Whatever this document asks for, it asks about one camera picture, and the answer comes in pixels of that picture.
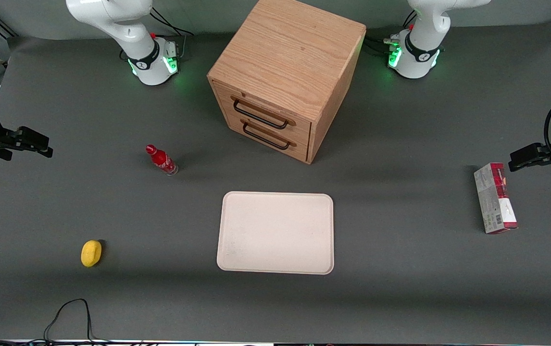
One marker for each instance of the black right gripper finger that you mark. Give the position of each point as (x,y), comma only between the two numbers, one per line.
(40,150)
(32,136)

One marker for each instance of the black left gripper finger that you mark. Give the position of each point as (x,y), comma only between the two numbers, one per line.
(530,151)
(530,163)

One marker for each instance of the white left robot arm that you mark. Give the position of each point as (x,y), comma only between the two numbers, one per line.
(422,43)

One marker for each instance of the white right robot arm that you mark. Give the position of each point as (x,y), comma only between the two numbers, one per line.
(136,33)

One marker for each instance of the oak wooden drawer cabinet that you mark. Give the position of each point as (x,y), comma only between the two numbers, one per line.
(290,53)

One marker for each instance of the grey and red carton box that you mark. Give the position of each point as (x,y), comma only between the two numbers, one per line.
(494,202)

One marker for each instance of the yellow lemon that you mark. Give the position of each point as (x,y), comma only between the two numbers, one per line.
(91,253)

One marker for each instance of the red cola bottle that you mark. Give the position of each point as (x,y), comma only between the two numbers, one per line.
(161,160)

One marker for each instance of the beige plastic tray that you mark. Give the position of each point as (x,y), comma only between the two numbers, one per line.
(275,233)

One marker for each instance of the aluminium frame bar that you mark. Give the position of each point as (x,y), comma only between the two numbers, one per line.
(8,31)

